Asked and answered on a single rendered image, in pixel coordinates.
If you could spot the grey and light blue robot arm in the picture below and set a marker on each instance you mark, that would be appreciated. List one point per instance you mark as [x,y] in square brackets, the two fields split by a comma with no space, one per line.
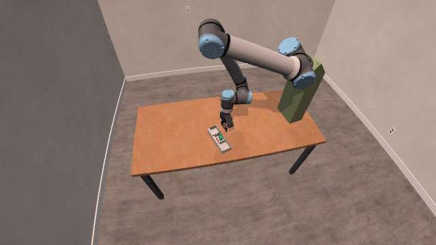
[291,61]

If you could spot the white rack of labelled bins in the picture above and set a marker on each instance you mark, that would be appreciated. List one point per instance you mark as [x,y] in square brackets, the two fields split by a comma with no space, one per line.
[222,145]

